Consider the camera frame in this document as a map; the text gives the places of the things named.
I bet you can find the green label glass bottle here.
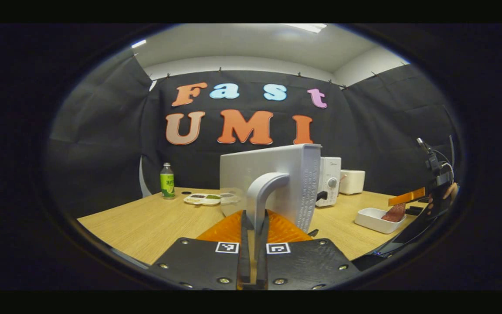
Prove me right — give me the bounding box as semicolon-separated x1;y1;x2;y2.
160;163;176;199

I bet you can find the white compartment tray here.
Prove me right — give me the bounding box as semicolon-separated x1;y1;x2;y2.
183;193;222;206

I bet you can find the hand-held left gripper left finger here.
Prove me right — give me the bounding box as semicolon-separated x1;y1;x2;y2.
146;209;251;290

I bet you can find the white rectangular dish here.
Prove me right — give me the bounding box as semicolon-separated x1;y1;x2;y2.
354;208;407;234

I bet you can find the white cube appliance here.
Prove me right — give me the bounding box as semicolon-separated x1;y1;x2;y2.
339;170;366;195

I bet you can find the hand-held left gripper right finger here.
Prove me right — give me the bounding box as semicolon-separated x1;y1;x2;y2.
258;209;360;290

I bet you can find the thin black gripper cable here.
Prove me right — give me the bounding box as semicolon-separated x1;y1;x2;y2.
432;147;455;175

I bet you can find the white microwave oven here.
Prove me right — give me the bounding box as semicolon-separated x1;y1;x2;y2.
219;143;342;234

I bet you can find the reddish meat slice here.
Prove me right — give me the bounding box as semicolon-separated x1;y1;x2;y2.
381;203;407;223

